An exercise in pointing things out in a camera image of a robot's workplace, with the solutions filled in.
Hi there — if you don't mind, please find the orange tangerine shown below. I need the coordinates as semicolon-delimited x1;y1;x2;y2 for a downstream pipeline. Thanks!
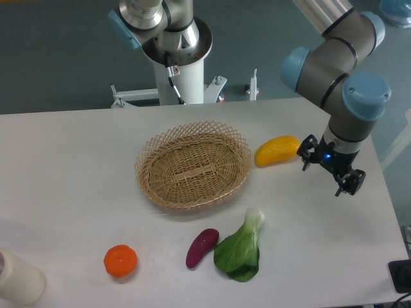
103;244;138;278

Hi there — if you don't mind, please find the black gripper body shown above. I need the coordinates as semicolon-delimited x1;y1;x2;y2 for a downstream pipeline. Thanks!
313;135;358;180

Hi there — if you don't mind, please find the white cylinder bottle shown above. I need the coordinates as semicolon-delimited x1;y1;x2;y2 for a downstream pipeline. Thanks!
1;248;46;305

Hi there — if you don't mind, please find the black cable on pedestal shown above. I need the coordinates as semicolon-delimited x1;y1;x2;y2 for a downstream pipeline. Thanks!
163;50;186;106

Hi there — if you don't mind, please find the green bok choy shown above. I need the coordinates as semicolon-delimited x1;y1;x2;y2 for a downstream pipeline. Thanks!
213;208;265;282

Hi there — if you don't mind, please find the woven wicker basket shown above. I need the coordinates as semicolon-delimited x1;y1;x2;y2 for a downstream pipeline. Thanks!
135;121;251;210

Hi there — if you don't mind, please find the yellow mango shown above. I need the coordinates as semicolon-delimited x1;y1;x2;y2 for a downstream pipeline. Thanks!
254;135;301;167

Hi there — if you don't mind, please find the blue object top right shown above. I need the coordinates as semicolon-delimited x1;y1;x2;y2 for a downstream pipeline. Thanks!
379;0;410;28

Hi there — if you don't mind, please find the black device at edge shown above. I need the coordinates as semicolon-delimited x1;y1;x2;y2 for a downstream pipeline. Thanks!
388;259;410;293

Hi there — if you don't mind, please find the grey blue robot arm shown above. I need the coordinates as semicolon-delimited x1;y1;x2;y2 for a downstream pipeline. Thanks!
108;1;391;194

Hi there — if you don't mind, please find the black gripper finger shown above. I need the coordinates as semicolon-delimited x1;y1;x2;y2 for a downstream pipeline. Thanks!
297;134;317;171
334;169;366;197

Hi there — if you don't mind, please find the purple sweet potato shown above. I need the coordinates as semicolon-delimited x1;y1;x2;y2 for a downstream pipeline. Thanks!
186;228;220;270

